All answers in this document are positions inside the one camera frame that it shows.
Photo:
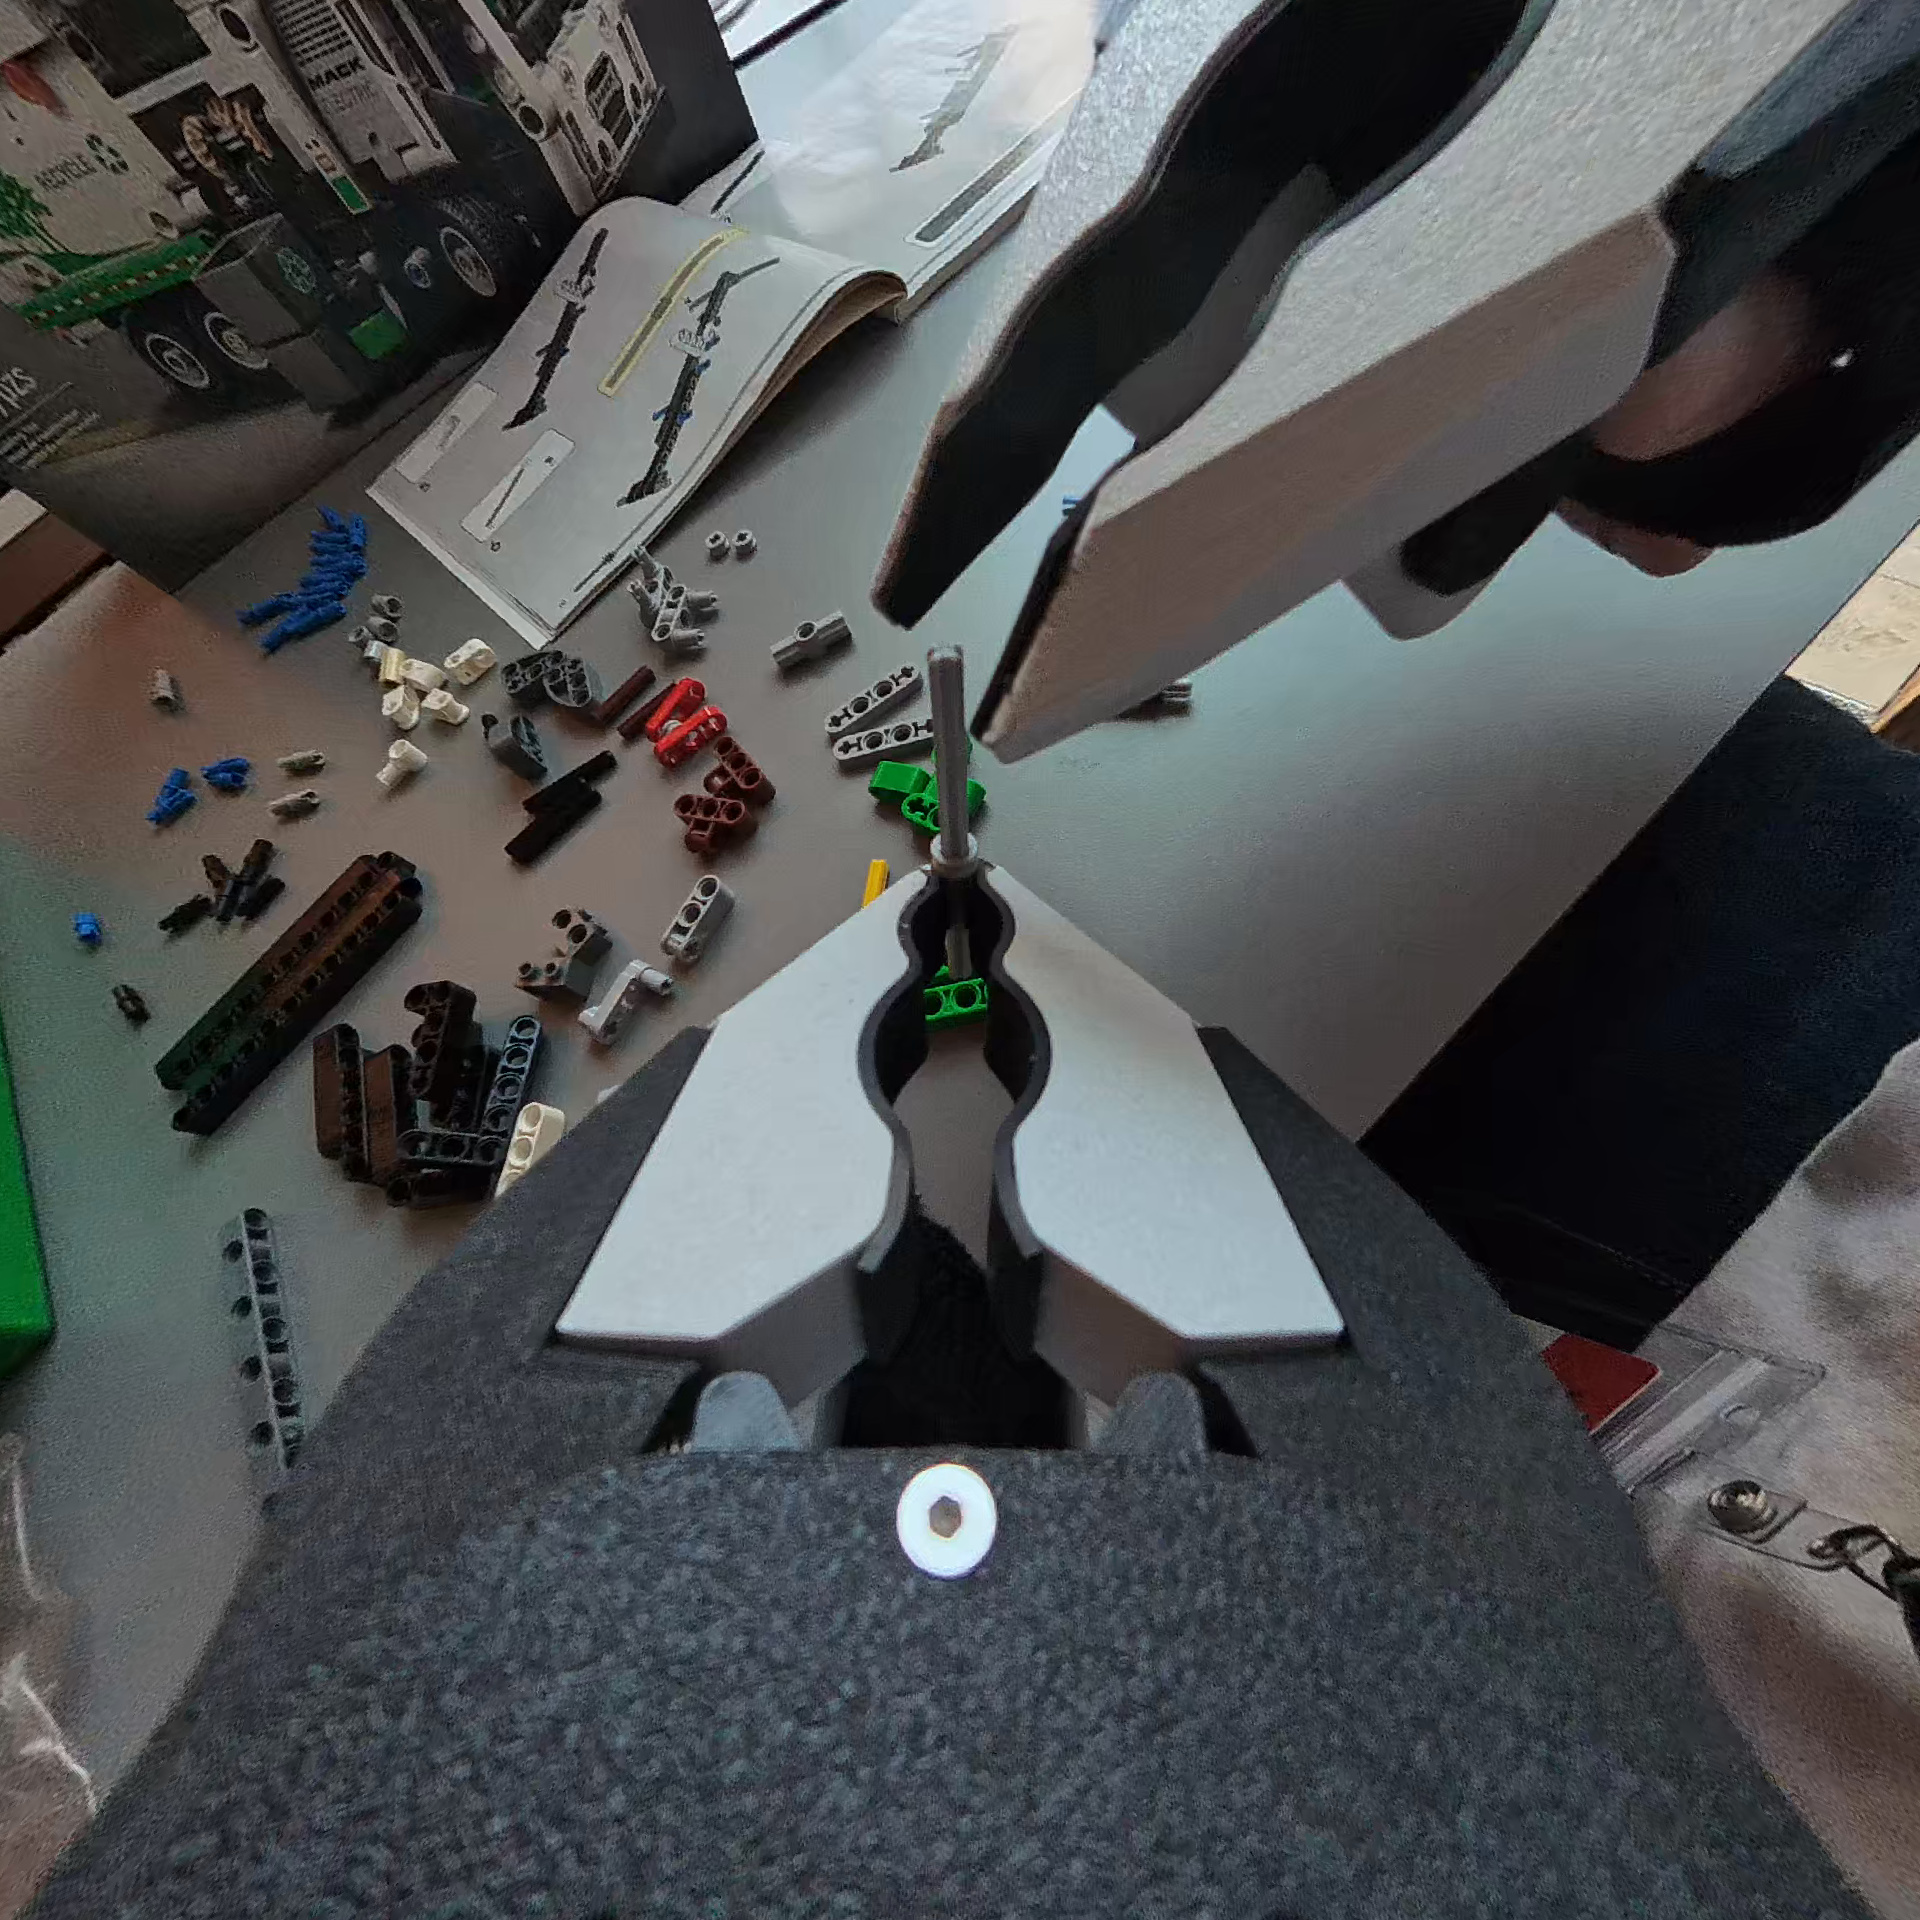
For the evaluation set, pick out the grey lego tube connector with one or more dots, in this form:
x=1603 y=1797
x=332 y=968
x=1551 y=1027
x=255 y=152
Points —
x=812 y=644

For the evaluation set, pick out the open instruction booklet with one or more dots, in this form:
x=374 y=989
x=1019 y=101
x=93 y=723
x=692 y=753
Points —
x=676 y=376

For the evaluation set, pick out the loose blue lego pins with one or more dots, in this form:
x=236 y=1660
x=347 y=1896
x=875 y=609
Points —
x=196 y=788

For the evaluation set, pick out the pile of black lego beams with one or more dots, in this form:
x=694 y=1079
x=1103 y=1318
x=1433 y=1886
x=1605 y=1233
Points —
x=428 y=1096

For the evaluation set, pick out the long black lego beams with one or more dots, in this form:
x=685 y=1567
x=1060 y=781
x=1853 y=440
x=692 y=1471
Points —
x=294 y=991

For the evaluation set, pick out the grey lego axle with bush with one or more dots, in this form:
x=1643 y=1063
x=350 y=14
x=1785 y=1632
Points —
x=947 y=750

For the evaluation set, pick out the brown lego axle joiner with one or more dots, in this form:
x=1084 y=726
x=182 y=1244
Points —
x=628 y=699

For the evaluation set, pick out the dark red lego connectors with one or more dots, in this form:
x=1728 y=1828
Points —
x=728 y=797

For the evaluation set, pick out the thin grey lego liftarm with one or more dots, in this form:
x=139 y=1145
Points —
x=879 y=699
x=885 y=743

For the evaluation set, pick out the green lego connectors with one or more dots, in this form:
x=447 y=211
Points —
x=908 y=788

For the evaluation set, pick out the small green lego connector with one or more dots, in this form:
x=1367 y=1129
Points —
x=957 y=1001

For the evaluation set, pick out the clear plastic bag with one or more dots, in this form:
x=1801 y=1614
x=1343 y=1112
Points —
x=38 y=1636

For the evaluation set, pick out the cluster of small white connectors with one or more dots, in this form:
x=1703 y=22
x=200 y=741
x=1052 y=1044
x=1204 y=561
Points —
x=421 y=681

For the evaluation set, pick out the dark grey lego connector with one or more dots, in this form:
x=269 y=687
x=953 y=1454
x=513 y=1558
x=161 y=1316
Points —
x=515 y=747

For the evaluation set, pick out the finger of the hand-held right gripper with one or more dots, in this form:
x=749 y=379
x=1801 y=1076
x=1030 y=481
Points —
x=1049 y=254
x=1381 y=376

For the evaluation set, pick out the small grey lego bushes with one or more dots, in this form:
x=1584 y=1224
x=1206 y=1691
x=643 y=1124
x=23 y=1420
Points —
x=729 y=545

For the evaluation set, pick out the long dark grey lego beam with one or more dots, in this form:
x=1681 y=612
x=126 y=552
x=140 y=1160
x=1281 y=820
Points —
x=269 y=1335

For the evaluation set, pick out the light grey lego hole connector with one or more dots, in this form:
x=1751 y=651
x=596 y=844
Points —
x=699 y=918

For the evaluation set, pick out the grey lego angle connectors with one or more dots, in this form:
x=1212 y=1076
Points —
x=671 y=599

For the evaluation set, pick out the clear badge holder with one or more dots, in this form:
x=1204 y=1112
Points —
x=1681 y=1403

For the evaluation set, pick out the person's light shirt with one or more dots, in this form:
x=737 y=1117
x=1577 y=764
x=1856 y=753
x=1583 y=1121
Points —
x=1799 y=1576

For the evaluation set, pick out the dark grey lego pin blocks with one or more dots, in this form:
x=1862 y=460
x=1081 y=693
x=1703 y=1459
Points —
x=567 y=956

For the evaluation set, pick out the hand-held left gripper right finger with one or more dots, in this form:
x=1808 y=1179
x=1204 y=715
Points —
x=1161 y=1172

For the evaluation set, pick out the person's right hand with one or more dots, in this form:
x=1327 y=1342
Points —
x=1725 y=376

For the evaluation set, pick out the metal badge clip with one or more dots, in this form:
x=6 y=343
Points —
x=1747 y=1508

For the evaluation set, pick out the short black lego beams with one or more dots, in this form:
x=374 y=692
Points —
x=561 y=808

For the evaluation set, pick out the person's dark pants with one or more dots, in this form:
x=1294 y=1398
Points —
x=1652 y=1051

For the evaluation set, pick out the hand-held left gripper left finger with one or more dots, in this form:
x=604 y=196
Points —
x=750 y=1156

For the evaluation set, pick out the light grey lego crank piece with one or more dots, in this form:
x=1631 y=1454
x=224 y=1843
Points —
x=622 y=1001

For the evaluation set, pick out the white angled lego beam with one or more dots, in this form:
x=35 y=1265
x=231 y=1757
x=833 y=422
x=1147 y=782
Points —
x=528 y=1148

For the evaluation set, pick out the small black lego pins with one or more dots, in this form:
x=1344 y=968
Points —
x=233 y=886

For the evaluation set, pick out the lego set box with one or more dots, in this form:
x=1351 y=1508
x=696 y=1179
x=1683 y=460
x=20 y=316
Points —
x=301 y=225

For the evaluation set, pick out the pile of blue lego pins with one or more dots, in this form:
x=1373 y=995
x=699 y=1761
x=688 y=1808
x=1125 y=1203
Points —
x=317 y=587

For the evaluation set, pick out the dark grey triangular lego piece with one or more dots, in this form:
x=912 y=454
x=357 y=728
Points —
x=551 y=680

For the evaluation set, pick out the green flat box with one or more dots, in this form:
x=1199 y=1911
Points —
x=20 y=1201

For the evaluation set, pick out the red lego connector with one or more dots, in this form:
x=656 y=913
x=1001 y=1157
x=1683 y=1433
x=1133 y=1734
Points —
x=687 y=723

